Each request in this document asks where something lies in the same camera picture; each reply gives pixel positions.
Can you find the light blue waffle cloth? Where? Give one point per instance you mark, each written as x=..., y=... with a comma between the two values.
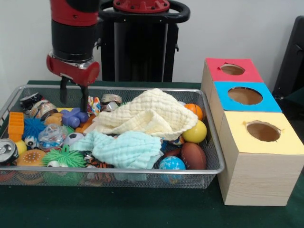
x=128, y=149

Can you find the toy burger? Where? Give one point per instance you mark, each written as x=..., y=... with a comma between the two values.
x=31, y=156

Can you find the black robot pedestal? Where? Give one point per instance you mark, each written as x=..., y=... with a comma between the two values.
x=140, y=47

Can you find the dark green table cloth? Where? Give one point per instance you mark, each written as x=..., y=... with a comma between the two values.
x=118, y=209

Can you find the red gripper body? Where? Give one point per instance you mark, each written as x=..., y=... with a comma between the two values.
x=73, y=71

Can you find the cream waffle cloth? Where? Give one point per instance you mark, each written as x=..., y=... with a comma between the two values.
x=147, y=114

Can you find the brown toy football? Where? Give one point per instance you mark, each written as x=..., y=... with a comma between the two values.
x=193, y=155

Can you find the silver drink can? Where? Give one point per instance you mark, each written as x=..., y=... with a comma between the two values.
x=8, y=149

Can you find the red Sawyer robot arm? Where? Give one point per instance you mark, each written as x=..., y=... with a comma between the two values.
x=73, y=35

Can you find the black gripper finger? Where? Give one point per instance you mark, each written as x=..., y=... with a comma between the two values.
x=84, y=99
x=63, y=92

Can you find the yellow ball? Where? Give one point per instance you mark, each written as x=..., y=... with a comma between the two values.
x=196, y=131

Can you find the orange plush toy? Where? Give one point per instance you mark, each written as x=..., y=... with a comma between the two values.
x=54, y=118

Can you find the black chair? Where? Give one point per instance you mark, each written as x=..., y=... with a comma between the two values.
x=292, y=59

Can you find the blue spiky ball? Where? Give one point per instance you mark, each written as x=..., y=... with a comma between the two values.
x=33, y=127

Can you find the orange toy basketball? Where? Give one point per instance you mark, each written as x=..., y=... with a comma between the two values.
x=196, y=109

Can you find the green spiky toy with eyes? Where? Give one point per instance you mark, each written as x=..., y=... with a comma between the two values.
x=66, y=158

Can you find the blue globe ball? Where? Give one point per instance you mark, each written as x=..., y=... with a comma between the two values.
x=172, y=163

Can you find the wooden box with three holes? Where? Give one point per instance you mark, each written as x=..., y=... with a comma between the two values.
x=256, y=180

